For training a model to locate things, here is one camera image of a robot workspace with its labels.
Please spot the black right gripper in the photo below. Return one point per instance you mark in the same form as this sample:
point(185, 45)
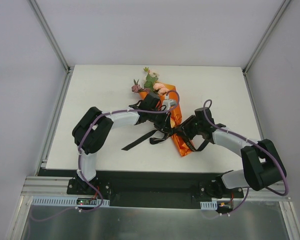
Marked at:
point(184, 128)

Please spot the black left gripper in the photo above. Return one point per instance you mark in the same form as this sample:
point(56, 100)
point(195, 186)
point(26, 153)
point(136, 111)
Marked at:
point(163, 121)

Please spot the black ribbon with gold text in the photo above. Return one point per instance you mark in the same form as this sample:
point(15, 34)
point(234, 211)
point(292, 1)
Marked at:
point(155, 140)

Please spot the orange wrapping paper sheet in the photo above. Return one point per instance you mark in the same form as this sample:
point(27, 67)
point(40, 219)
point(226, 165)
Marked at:
point(175, 120)

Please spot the mauve fake rose stem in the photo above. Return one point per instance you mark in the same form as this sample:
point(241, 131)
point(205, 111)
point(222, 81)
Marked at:
point(136, 88)

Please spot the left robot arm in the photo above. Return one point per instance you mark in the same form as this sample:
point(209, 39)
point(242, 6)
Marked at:
point(92, 130)

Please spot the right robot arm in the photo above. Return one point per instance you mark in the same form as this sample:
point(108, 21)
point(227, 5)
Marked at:
point(261, 163)

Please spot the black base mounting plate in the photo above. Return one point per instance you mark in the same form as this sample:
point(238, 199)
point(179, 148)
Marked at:
point(171, 190)

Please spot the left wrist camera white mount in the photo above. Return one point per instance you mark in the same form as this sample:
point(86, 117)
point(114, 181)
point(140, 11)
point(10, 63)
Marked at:
point(167, 104)

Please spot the right white slotted cable duct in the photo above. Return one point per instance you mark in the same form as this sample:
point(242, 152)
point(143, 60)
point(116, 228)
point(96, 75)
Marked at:
point(214, 205)

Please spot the white slotted cable duct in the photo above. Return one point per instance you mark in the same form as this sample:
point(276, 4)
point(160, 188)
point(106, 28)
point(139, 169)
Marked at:
point(61, 201)
point(214, 205)

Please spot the right aluminium frame post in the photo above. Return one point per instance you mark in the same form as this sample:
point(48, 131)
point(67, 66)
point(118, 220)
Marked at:
point(283, 7)

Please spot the aluminium frame post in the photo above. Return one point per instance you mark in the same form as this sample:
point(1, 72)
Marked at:
point(49, 34)
point(283, 7)

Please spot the left white slotted cable duct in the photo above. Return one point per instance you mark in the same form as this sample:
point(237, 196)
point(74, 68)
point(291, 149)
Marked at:
point(61, 201)

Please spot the left aluminium frame post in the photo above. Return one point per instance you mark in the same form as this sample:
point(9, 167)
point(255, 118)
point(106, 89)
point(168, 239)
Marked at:
point(49, 34)

